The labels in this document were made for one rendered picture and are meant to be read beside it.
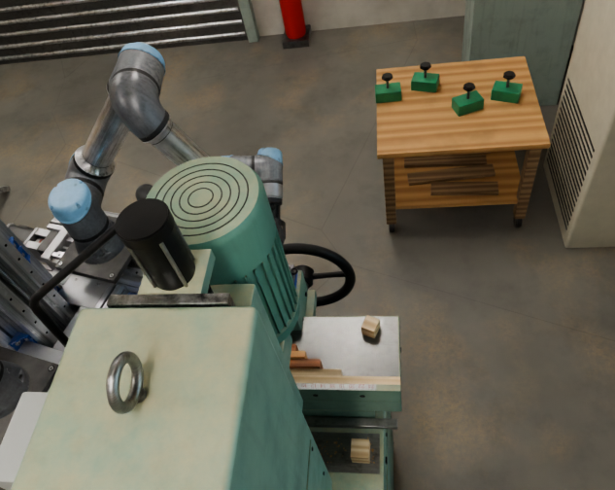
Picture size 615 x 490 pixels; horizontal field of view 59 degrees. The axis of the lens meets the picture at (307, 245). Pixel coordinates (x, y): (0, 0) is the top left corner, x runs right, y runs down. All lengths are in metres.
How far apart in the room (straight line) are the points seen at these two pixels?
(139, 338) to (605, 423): 1.87
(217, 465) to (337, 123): 2.77
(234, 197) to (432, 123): 1.65
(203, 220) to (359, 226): 1.94
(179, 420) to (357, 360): 0.73
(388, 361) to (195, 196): 0.65
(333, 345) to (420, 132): 1.23
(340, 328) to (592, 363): 1.28
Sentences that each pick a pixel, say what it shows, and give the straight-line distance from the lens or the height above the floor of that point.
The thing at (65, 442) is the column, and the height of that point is 1.52.
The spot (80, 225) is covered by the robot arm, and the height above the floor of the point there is 0.98.
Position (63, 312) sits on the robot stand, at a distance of 1.81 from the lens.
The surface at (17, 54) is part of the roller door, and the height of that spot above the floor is 0.07.
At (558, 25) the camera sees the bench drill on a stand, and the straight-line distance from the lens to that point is 3.02.
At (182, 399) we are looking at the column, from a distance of 0.58.
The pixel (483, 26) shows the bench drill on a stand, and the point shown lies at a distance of 2.95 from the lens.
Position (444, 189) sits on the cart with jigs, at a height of 0.20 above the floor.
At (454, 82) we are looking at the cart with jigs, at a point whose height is 0.53.
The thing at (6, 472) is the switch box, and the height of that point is 1.48.
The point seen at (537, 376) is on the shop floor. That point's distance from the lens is 2.27.
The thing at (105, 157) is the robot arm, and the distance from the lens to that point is 1.64.
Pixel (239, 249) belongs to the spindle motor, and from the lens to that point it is 0.73.
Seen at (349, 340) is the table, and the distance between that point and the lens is 1.27.
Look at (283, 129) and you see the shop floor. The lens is 3.22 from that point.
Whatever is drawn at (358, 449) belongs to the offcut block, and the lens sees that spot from 1.24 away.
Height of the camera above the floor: 2.02
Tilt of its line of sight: 51 degrees down
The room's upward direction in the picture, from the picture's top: 14 degrees counter-clockwise
